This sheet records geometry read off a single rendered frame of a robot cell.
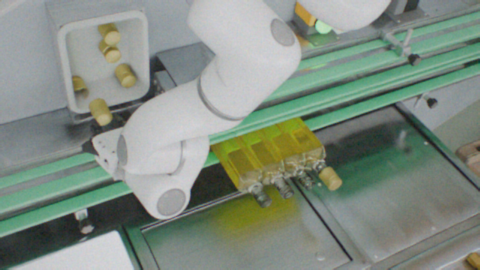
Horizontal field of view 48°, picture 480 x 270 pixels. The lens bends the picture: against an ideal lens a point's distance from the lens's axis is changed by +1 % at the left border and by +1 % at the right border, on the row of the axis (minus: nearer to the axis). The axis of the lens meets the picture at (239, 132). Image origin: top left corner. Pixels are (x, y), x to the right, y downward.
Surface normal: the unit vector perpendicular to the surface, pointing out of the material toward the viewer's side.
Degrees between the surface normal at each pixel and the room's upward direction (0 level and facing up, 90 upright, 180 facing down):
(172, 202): 17
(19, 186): 90
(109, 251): 90
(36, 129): 90
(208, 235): 90
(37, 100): 0
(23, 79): 0
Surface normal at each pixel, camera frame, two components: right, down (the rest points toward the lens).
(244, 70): -0.44, 0.55
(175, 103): -0.30, -0.44
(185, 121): -0.13, 0.04
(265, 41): 0.22, -0.05
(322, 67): 0.10, -0.69
